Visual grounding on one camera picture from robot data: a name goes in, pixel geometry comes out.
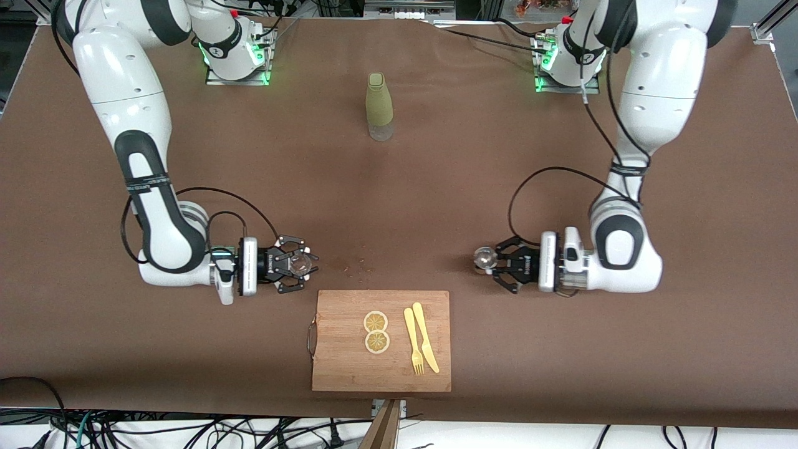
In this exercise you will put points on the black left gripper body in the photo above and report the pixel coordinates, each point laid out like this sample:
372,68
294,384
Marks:
527,267

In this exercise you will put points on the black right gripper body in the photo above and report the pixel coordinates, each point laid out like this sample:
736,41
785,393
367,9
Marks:
267,264

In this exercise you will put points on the clear glass beaker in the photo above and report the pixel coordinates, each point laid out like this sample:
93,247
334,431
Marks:
300,263

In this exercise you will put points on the steel jigger measuring cup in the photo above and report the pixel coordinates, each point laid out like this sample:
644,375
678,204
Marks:
483,257

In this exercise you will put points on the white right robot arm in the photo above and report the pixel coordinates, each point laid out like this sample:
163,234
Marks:
131,93

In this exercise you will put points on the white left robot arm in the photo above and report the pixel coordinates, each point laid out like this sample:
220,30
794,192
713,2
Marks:
661,75

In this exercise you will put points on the wooden cutting board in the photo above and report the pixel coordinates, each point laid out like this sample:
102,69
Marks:
340,362

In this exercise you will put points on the lemon slice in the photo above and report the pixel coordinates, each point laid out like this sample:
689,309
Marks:
377,342
375,322

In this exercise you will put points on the yellow plastic knife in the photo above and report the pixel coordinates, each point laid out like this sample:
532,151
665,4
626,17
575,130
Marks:
419,318

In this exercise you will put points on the yellow plastic fork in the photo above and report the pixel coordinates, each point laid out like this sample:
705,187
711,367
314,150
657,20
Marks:
409,324

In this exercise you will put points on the black power plug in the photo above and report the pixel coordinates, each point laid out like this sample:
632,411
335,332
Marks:
335,438

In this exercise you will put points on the green sleeved glass bottle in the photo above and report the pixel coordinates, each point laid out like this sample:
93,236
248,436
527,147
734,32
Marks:
379,106

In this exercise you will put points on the grey power strip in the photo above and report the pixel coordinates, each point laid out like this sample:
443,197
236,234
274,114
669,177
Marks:
408,9

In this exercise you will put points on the metal stand bracket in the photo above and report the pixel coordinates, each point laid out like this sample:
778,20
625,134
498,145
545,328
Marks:
403,405

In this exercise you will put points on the wooden camera stand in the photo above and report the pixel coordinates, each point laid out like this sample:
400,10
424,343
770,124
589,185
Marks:
383,430

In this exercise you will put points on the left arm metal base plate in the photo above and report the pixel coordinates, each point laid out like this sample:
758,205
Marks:
586,89

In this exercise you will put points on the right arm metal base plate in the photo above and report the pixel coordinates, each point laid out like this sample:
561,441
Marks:
215,80

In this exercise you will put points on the aluminium frame post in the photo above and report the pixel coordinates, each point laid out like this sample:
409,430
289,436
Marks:
45,15
764,31

